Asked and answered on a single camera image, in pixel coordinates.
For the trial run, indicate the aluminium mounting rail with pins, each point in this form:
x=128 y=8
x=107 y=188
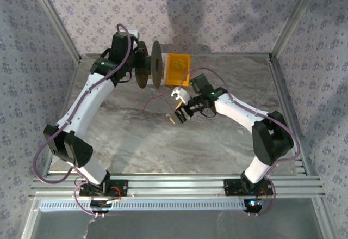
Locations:
x=176 y=186

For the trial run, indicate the aluminium frame post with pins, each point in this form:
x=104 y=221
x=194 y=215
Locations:
x=55 y=21
x=296 y=18

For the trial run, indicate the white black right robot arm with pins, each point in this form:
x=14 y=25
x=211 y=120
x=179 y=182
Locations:
x=239 y=111

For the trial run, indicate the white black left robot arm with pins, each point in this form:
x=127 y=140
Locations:
x=89 y=103

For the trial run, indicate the black controller box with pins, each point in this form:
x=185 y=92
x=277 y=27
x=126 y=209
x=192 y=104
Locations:
x=99 y=205
x=254 y=205

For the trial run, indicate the aluminium side rail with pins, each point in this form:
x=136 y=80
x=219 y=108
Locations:
x=71 y=89
x=280 y=86

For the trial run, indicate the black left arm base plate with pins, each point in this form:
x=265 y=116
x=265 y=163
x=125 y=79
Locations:
x=121 y=187

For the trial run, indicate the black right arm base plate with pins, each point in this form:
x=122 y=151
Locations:
x=231 y=187

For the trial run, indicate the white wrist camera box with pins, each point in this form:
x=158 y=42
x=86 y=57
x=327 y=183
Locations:
x=134 y=34
x=182 y=94

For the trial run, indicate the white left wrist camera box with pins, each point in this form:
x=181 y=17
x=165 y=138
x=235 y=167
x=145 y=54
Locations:
x=134 y=34

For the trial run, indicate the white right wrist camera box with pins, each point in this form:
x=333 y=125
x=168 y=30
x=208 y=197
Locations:
x=182 y=94

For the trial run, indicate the orange plastic bin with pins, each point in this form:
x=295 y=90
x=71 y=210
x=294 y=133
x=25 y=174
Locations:
x=174 y=81

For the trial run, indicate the white plastic bin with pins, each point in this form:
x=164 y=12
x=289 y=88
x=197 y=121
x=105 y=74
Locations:
x=164 y=79

